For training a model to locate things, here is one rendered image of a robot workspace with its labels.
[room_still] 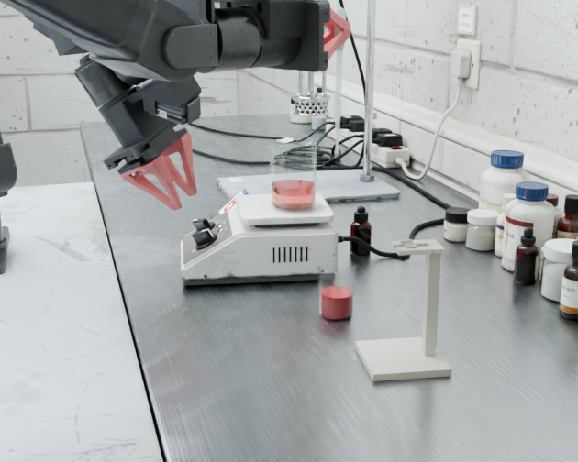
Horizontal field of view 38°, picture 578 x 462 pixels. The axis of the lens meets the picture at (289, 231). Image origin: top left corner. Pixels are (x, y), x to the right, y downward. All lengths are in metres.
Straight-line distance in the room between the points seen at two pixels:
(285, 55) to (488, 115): 0.78
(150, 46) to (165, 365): 0.34
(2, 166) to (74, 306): 0.26
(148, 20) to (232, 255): 0.44
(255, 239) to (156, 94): 0.22
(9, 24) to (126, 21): 2.79
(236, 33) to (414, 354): 0.37
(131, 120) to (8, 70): 2.50
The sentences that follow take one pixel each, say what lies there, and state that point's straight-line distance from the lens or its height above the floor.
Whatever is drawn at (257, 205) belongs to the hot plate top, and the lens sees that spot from 1.12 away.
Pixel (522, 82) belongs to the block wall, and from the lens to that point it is 1.46.
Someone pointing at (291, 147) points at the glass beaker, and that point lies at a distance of 1.13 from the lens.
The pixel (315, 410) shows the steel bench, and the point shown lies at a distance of 0.79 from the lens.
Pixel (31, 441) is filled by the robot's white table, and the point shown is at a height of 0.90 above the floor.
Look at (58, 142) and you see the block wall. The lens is 3.53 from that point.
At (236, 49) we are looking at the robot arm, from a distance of 0.77.
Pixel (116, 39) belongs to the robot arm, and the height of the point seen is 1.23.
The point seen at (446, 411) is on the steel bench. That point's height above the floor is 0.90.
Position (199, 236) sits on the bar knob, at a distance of 1.09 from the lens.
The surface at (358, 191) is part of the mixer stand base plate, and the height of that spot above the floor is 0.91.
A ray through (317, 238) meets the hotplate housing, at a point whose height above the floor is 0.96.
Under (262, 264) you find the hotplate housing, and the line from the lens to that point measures 1.08.
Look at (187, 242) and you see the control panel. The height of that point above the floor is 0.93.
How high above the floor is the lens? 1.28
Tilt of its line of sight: 17 degrees down
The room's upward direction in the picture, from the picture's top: straight up
